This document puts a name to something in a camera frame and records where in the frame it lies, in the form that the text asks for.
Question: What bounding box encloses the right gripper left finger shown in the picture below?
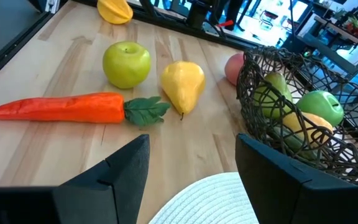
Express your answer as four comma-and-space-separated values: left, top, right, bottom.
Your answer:
0, 134, 150, 224

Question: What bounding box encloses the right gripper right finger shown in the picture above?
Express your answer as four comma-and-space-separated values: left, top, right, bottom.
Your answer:
235, 133, 358, 224

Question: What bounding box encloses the dark green cucumber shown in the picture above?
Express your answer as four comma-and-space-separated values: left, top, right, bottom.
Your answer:
272, 126, 320, 161

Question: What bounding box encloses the yellow-orange mango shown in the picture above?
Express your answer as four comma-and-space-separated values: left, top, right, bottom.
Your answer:
283, 111, 334, 149

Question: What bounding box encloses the orange carrot with leaves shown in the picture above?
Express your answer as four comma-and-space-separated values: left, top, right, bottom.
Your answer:
0, 92, 172, 127

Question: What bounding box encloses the bright green apple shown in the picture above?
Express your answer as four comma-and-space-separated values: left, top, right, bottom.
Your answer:
296, 90, 345, 127

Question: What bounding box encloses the green pear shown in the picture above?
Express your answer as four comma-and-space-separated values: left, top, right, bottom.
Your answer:
253, 72, 294, 121

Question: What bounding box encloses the brown wire basket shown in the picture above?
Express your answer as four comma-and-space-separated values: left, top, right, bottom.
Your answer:
236, 45, 358, 185

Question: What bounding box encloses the yellow-green apple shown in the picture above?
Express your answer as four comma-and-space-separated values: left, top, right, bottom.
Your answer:
102, 40, 152, 90

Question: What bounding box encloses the yellow pear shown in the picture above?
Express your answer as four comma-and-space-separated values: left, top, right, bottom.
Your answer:
160, 60, 206, 121

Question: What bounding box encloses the pink peach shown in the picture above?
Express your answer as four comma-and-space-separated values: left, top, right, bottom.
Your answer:
224, 52, 246, 87

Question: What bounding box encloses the white round woven placemat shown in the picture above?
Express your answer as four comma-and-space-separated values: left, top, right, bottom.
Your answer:
149, 172, 259, 224

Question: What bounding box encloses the wooden background table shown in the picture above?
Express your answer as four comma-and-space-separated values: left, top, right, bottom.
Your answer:
313, 14, 358, 56

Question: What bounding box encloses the orange starfruit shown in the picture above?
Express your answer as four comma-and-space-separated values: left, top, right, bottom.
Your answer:
97, 0, 134, 26

